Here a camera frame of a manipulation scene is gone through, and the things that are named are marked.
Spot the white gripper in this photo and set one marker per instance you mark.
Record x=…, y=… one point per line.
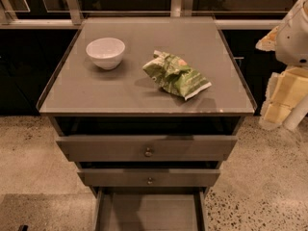
x=293, y=43

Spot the green jalapeno chip bag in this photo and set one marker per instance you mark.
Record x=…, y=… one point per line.
x=172, y=74

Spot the grey drawer cabinet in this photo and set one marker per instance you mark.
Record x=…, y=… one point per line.
x=84, y=99

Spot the grey top drawer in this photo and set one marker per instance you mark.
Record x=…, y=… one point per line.
x=141, y=148

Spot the grey drawer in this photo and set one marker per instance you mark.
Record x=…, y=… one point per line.
x=149, y=177
x=150, y=209
x=141, y=148

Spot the grey bottom drawer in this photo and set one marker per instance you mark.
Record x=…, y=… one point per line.
x=150, y=209

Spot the grey middle drawer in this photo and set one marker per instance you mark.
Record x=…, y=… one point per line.
x=149, y=177

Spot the white pole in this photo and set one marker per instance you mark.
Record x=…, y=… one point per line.
x=297, y=114

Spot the white ceramic bowl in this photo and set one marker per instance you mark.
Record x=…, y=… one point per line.
x=106, y=53

